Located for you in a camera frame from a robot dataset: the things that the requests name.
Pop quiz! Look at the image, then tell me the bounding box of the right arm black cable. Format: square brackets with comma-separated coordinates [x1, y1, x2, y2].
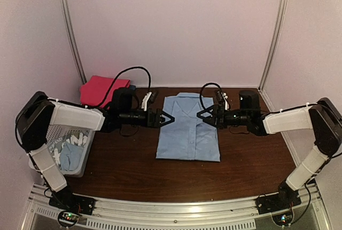
[200, 82, 222, 113]

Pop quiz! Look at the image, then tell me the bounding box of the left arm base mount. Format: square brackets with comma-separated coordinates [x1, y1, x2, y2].
[49, 184, 95, 216]

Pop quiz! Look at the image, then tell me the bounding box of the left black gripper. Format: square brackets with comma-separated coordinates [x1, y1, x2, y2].
[120, 109, 175, 129]

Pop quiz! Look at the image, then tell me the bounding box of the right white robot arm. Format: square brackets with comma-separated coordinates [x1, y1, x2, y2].
[197, 90, 341, 210]

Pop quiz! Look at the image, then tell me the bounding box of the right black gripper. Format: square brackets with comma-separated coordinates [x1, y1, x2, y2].
[197, 105, 250, 131]

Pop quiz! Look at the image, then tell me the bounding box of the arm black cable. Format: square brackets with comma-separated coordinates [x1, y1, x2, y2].
[98, 66, 152, 108]
[200, 82, 222, 113]

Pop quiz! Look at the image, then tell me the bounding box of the left aluminium corner post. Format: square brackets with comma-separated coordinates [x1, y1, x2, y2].
[60, 0, 87, 85]

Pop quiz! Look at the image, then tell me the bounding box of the aluminium corner post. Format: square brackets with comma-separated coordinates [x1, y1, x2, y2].
[60, 0, 87, 85]
[258, 0, 288, 92]

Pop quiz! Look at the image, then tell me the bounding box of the folded pink cloth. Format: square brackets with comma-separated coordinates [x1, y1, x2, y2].
[80, 75, 130, 108]

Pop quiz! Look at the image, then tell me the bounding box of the blue printed garment in basket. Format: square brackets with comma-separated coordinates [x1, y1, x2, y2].
[48, 131, 89, 174]

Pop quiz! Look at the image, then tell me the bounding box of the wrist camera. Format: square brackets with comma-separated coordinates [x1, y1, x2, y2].
[215, 90, 230, 110]
[141, 91, 158, 111]

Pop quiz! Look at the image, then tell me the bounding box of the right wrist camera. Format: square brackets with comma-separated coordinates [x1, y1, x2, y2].
[215, 90, 230, 110]

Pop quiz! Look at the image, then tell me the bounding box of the aluminium front rail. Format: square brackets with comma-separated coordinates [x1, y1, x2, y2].
[18, 184, 332, 229]

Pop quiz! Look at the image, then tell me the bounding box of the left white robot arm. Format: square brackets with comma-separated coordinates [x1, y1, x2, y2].
[14, 88, 175, 211]

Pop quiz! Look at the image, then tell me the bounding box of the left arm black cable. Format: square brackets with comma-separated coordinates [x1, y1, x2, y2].
[98, 66, 152, 108]

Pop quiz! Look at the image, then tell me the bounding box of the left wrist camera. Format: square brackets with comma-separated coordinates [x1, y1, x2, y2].
[141, 91, 158, 111]

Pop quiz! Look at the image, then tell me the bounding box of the light blue shirt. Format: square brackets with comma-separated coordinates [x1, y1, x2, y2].
[156, 93, 221, 162]

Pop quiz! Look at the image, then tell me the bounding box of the right aluminium corner post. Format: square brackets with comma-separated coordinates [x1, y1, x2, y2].
[258, 0, 288, 92]

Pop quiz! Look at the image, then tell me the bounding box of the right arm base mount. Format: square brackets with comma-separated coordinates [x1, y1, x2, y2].
[255, 181, 301, 214]

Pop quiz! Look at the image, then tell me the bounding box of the white plastic laundry basket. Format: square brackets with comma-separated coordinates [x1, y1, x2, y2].
[46, 125, 95, 178]

